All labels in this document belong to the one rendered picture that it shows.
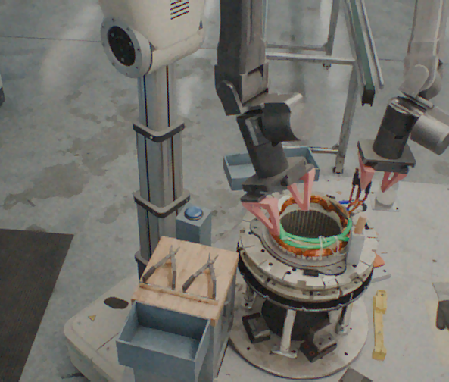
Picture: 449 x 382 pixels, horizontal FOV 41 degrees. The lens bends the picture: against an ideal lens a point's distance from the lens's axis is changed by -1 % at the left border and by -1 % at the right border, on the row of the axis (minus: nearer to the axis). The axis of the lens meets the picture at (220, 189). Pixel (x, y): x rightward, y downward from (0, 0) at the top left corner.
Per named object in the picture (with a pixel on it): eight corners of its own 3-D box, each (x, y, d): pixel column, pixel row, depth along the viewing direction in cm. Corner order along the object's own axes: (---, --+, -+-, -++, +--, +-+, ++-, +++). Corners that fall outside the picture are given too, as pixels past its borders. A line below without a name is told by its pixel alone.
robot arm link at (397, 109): (400, 88, 111) (385, 97, 108) (433, 105, 108) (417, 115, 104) (389, 119, 116) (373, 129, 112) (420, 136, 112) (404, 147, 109)
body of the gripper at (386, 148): (413, 170, 115) (427, 139, 110) (362, 166, 113) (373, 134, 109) (404, 150, 120) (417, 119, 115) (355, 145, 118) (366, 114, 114)
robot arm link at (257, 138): (249, 101, 100) (226, 115, 97) (279, 97, 95) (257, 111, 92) (262, 139, 103) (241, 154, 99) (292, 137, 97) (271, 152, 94)
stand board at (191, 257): (215, 327, 126) (216, 319, 125) (131, 305, 130) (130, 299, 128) (238, 259, 141) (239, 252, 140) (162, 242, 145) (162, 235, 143)
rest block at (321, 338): (307, 340, 151) (310, 327, 147) (324, 330, 153) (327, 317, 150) (318, 352, 148) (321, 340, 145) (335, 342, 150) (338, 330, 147)
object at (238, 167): (297, 218, 191) (307, 145, 172) (307, 242, 183) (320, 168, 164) (220, 227, 187) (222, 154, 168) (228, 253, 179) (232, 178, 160)
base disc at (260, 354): (369, 390, 144) (369, 388, 143) (209, 364, 148) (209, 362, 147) (367, 270, 173) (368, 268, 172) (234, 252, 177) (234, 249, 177)
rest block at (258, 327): (262, 318, 156) (263, 313, 155) (269, 335, 152) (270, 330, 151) (247, 322, 155) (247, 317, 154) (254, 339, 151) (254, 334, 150)
